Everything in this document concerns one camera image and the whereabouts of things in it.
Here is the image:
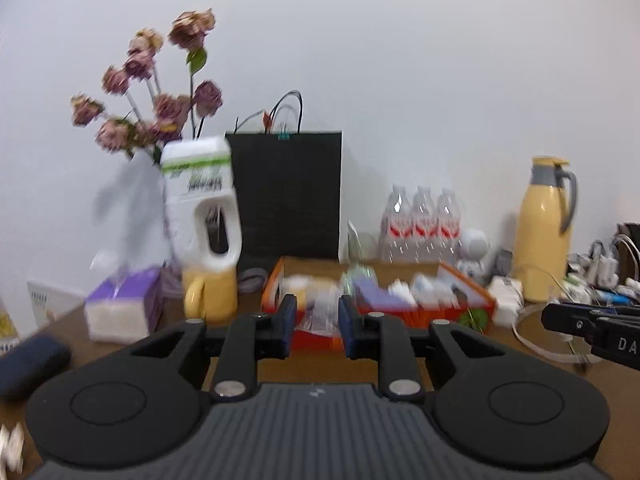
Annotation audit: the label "white charging cable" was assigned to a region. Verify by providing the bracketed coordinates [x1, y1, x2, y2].
[509, 304, 592, 367]

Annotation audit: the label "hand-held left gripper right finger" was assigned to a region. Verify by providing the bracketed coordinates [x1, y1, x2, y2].
[338, 294, 509, 402]

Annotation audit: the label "white detergent jug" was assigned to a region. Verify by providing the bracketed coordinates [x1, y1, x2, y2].
[159, 135, 244, 271]

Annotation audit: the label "dried pink flowers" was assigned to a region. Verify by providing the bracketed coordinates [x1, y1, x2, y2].
[69, 8, 225, 161]

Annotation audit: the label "colourful packet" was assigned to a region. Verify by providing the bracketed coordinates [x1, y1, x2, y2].
[0, 304, 21, 357]

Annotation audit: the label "red label water bottle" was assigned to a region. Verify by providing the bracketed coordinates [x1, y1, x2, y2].
[409, 185, 440, 261]
[379, 184, 414, 261]
[435, 188, 464, 261]

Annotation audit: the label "white power bank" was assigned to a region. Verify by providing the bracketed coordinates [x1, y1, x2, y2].
[487, 275, 525, 329]

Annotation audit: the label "black paper bag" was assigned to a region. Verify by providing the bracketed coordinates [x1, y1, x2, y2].
[224, 90, 344, 264]

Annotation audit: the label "dark blue case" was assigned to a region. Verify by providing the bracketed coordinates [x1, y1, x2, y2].
[0, 334, 74, 402]

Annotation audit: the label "yellow mug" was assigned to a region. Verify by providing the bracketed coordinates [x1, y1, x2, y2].
[182, 264, 239, 324]

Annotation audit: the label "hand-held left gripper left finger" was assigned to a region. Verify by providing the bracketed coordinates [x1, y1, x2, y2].
[127, 293, 300, 402]

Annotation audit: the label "red and orange cardboard box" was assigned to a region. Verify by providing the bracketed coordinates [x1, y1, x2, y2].
[260, 256, 499, 354]

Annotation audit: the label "white crumpled paper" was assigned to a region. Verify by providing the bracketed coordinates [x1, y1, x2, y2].
[0, 422, 26, 472]

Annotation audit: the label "purple tissue box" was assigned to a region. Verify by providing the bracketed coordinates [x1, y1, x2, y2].
[83, 265, 164, 344]

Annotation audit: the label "yellow thermos jug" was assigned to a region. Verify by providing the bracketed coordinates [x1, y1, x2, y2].
[512, 156, 578, 304]

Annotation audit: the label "iridescent plastic wrap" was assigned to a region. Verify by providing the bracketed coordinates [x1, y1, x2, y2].
[341, 263, 379, 294]

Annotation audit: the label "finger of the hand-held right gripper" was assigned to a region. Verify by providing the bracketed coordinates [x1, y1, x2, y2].
[564, 299, 640, 320]
[541, 302, 602, 347]

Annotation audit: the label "white astronaut speaker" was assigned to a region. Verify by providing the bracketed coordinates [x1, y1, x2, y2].
[455, 228, 491, 284]

